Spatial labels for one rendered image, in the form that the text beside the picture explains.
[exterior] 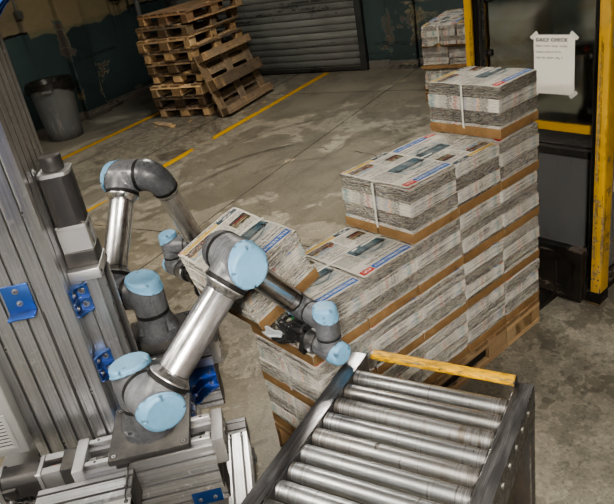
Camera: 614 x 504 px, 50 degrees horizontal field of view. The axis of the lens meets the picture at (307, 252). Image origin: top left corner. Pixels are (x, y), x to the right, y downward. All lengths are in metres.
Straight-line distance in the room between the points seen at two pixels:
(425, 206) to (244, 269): 1.10
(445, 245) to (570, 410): 0.89
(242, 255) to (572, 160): 2.29
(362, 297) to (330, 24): 7.69
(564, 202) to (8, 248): 2.76
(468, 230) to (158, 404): 1.63
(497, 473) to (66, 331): 1.20
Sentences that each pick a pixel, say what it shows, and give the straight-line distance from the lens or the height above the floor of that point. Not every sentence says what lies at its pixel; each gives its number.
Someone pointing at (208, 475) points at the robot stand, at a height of 0.65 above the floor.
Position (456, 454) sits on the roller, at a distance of 1.73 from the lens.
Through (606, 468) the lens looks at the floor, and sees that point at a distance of 2.84.
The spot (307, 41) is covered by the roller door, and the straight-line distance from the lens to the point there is 10.08.
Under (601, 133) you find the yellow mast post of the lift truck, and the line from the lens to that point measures 3.30.
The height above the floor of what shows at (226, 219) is 1.10.
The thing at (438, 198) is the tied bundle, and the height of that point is 0.96.
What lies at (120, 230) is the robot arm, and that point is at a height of 1.17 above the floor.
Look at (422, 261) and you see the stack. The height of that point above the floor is 0.74.
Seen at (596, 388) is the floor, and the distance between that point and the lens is 3.19.
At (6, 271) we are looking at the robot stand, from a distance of 1.92.
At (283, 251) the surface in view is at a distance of 2.18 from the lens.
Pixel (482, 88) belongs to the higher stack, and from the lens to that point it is 2.89.
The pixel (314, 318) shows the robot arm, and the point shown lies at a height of 0.97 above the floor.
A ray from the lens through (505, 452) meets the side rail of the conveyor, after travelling 1.72.
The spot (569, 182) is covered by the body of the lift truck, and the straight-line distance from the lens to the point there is 3.65.
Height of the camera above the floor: 2.01
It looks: 26 degrees down
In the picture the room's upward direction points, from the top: 10 degrees counter-clockwise
